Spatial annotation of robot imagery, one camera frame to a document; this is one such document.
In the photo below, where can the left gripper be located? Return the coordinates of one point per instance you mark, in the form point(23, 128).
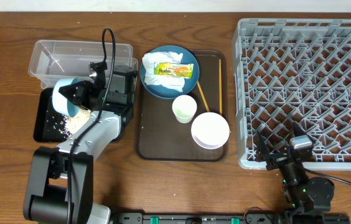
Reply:
point(84, 91)

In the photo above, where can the clear plastic bin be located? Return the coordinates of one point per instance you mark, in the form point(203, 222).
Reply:
point(53, 60)

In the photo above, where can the white napkin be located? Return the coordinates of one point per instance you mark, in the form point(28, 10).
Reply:
point(150, 60)

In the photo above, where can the rice leftovers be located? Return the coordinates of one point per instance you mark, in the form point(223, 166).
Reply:
point(60, 127)

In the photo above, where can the light blue bowl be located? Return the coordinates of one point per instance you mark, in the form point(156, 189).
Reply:
point(60, 103)

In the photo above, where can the black plastic tray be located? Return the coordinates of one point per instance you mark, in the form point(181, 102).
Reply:
point(45, 104)

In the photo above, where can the dark brown serving tray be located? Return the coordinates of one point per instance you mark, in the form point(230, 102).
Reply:
point(160, 137)

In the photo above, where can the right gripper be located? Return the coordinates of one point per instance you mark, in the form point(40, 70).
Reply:
point(277, 156)

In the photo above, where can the pink white bowl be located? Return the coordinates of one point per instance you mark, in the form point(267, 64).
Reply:
point(210, 130)

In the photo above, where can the grey plastic dishwasher rack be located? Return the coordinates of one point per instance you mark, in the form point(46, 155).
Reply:
point(290, 71)

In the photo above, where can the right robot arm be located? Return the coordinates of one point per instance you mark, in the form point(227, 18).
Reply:
point(310, 197)

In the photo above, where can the yellow green snack wrapper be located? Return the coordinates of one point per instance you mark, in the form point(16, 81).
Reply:
point(178, 70)

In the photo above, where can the white paper cup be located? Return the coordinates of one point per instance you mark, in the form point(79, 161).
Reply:
point(184, 108)

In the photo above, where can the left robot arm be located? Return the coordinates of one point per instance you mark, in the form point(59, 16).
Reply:
point(60, 185)

